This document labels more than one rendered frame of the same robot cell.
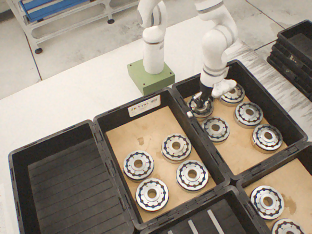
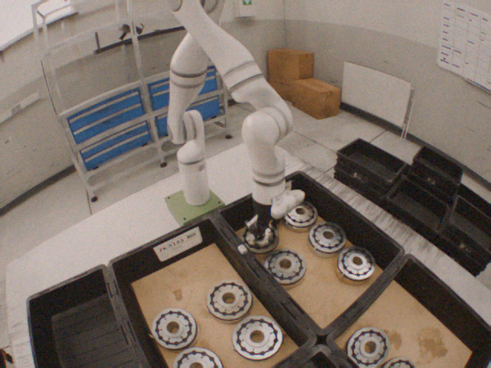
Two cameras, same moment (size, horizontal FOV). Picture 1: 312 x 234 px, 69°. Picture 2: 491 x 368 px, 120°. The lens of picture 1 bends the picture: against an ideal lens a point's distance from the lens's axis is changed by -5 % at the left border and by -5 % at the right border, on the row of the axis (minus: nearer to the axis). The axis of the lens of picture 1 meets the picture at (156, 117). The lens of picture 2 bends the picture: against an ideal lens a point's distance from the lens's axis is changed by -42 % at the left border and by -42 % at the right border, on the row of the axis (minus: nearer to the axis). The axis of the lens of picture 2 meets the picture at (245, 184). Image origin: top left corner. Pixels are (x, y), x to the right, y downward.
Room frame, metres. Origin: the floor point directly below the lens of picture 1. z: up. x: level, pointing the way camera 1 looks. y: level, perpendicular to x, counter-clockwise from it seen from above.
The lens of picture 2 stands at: (0.11, -0.07, 1.37)
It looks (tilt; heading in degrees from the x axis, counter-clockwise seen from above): 40 degrees down; 350
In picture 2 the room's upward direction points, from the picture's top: 4 degrees counter-clockwise
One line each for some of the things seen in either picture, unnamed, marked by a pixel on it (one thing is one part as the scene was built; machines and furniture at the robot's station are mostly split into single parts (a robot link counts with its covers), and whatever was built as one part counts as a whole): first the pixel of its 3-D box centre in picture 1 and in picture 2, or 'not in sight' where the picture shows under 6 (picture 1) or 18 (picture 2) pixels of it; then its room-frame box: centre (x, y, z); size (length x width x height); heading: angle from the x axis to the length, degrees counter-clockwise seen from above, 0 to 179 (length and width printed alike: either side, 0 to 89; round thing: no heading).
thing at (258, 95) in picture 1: (232, 120); (307, 249); (0.42, -0.27, 0.87); 0.40 x 0.30 x 0.11; 20
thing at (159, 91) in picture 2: not in sight; (186, 100); (2.46, 0.02, 0.60); 0.72 x 0.03 x 0.56; 114
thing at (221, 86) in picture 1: (216, 75); (275, 186); (0.49, -0.21, 1.02); 0.11 x 0.09 x 0.06; 27
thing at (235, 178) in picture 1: (235, 112); (310, 236); (0.42, -0.27, 0.92); 0.40 x 0.30 x 0.02; 20
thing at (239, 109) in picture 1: (249, 113); (327, 236); (0.44, -0.34, 0.86); 0.10 x 0.10 x 0.01
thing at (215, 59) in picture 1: (215, 51); (265, 146); (0.50, -0.19, 1.12); 0.09 x 0.07 x 0.15; 128
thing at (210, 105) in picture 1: (200, 105); (259, 237); (0.49, -0.17, 0.86); 0.10 x 0.10 x 0.01
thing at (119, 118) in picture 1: (156, 155); (199, 314); (0.31, 0.01, 0.87); 0.40 x 0.30 x 0.11; 20
